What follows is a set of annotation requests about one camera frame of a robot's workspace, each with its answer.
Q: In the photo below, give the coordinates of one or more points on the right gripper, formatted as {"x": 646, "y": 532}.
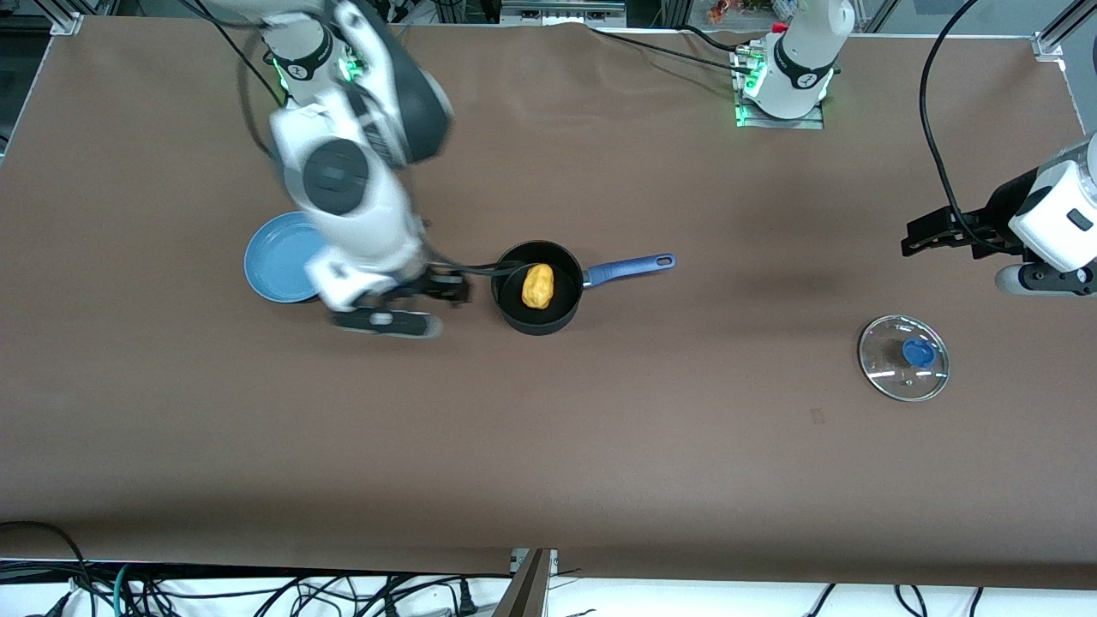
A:
{"x": 431, "y": 285}

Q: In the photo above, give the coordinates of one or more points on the metal base plate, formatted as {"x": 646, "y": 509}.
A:
{"x": 776, "y": 122}

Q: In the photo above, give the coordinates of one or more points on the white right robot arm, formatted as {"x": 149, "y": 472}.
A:
{"x": 343, "y": 128}

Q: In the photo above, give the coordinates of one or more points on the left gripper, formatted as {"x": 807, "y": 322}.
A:
{"x": 997, "y": 214}

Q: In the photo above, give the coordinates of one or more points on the black box with ports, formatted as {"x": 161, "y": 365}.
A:
{"x": 561, "y": 11}

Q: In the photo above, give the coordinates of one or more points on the aluminium table post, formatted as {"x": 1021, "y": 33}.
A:
{"x": 527, "y": 587}

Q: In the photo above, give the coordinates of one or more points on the yellow potato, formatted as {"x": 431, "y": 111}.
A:
{"x": 538, "y": 287}

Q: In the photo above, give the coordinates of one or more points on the glass lid with blue knob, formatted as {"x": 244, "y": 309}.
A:
{"x": 896, "y": 373}

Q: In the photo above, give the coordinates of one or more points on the aluminium frame corner bracket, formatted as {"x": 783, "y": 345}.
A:
{"x": 1047, "y": 44}
{"x": 67, "y": 24}

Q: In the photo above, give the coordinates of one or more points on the blue plate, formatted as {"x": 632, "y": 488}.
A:
{"x": 274, "y": 257}

